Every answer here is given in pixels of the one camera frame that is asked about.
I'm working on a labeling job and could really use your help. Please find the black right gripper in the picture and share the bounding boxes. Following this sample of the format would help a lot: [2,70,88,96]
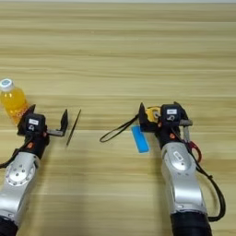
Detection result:
[137,100,195,151]

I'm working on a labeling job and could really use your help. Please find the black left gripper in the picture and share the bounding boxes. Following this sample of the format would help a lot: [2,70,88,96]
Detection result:
[17,103,69,159]

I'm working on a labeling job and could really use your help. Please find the yellow black tape measure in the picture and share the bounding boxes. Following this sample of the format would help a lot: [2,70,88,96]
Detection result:
[99,105,162,144]

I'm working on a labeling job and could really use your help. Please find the blue rectangular block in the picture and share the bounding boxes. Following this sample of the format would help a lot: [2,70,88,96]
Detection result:
[130,124,151,154]

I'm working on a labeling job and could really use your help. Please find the orange juice bottle white cap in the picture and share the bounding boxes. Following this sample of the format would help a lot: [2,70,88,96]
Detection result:
[0,77,30,125]

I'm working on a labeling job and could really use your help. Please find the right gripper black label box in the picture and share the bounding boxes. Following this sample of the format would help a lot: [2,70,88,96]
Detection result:
[159,103,183,125]

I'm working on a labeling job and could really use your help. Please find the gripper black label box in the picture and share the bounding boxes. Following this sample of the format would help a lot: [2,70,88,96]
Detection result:
[159,103,183,125]
[24,112,47,134]

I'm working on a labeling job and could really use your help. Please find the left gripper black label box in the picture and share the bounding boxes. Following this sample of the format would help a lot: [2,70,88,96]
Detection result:
[24,112,47,134]

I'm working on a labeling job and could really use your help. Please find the thin black pen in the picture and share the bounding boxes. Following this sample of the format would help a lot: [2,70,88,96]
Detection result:
[65,108,83,148]

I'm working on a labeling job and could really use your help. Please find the red handled scissors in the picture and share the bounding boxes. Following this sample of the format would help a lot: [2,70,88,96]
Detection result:
[182,124,203,164]

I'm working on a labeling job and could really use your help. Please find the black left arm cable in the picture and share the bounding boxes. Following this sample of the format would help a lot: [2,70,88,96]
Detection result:
[0,147,26,170]

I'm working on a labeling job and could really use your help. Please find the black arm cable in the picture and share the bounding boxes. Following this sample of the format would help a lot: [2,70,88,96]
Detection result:
[174,134,227,223]
[0,147,26,170]

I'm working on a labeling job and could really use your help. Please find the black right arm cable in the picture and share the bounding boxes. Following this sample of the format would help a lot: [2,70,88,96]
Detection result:
[174,134,227,223]

